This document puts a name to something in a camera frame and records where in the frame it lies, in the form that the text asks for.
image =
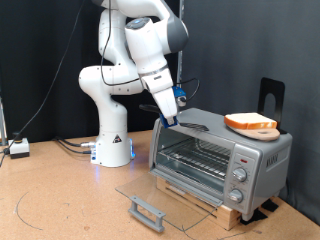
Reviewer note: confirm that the small wooden cutting board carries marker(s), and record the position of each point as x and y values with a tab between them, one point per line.
263	135

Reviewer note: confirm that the white bread slice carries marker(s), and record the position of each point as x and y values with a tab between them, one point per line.
250	120

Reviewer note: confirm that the vertical aluminium pole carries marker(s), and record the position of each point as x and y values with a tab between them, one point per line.
180	63

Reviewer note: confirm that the black tape strip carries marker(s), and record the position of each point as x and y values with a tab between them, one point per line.
270	205

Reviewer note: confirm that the silver toaster oven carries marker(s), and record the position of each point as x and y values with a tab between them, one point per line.
263	156

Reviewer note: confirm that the emergency stop button box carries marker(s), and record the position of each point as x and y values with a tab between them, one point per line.
19	148

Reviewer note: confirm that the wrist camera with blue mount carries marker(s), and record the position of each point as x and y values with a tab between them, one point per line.
178	95

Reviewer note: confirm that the grey backdrop curtain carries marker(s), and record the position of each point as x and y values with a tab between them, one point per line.
233	50

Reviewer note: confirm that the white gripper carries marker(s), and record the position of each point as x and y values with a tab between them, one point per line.
166	103

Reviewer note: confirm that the black backdrop curtain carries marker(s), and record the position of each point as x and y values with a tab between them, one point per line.
33	50

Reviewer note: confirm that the wooden slatted crate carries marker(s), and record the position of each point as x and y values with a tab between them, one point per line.
233	216

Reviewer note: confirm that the black metal bookend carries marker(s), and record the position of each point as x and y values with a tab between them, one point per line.
265	90

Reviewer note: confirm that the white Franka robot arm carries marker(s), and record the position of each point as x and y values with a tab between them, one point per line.
111	133

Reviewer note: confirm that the metal frame post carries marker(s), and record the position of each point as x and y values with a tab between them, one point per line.
2	123

